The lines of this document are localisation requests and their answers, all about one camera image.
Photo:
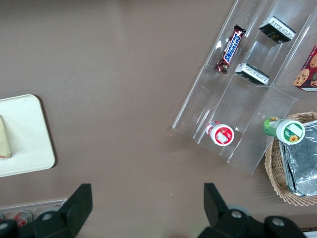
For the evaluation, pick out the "Snickers chocolate bar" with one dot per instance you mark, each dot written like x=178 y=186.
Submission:
x=231 y=48

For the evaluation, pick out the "cream plastic tray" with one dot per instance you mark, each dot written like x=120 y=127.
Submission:
x=29 y=134

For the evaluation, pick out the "clear acrylic tiered rack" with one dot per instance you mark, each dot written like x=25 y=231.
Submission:
x=247 y=111

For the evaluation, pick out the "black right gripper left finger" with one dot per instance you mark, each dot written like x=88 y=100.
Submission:
x=71 y=213

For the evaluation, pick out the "green-labelled yogurt bottle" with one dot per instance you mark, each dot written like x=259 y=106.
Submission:
x=289 y=131

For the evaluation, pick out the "silver foil packets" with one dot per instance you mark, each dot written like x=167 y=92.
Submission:
x=302 y=161

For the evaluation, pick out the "clear acrylic bottle rack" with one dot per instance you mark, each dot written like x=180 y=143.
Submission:
x=37 y=204

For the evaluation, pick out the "red chocolate-chip cookie box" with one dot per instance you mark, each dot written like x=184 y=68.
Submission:
x=308 y=74

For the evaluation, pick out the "light wicker basket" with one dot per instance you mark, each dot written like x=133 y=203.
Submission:
x=272 y=161

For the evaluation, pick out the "black chocolate box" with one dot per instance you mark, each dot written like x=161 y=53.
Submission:
x=251 y=74
x=277 y=31

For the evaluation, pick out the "red-capped yogurt bottle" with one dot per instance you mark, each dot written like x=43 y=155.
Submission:
x=221 y=135

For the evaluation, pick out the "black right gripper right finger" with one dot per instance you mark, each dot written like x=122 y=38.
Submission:
x=220 y=220

